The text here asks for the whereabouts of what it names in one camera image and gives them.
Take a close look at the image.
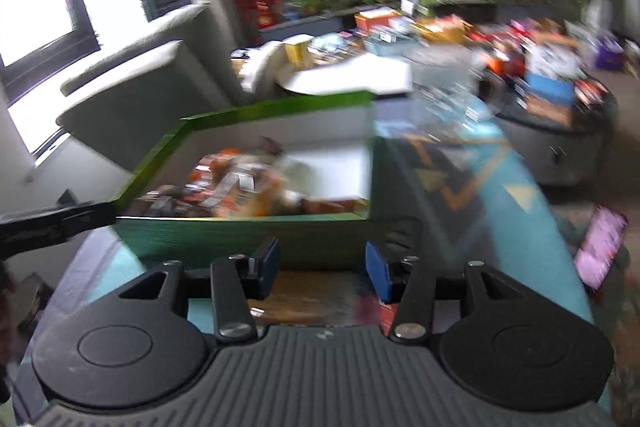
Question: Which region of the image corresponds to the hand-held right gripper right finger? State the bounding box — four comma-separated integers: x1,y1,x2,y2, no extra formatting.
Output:
365,241,526,342

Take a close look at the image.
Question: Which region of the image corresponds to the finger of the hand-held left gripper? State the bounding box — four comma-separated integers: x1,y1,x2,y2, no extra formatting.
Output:
55,201,117,240

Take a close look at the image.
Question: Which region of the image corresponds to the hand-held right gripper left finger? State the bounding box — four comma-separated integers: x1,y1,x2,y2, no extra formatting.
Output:
119,237,282,342

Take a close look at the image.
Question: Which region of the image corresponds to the green cardboard box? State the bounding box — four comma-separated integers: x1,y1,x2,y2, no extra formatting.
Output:
112,91,376,273

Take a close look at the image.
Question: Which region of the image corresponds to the red snack packet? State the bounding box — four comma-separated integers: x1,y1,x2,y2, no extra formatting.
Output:
357,296,401,333

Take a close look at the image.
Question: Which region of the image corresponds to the pile of snack packets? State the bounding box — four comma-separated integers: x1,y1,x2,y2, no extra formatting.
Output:
142,136,372,220

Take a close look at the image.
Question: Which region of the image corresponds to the grey armchair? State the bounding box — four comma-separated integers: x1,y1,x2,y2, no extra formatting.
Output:
56,3,241,172

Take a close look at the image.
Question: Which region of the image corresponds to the teal table cloth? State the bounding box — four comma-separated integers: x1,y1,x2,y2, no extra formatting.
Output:
15,107,596,408

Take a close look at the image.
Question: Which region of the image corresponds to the glass pitcher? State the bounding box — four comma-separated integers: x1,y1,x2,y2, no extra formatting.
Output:
412,49,493,122

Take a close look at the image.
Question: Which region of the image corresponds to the pink printed packet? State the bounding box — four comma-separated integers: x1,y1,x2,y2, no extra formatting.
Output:
574,206,630,290

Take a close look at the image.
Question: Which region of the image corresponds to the dark round table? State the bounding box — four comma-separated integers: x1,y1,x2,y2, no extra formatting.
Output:
492,72,618,186

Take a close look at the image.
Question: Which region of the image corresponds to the red decoration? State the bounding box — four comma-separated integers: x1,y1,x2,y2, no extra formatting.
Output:
235,0,288,32

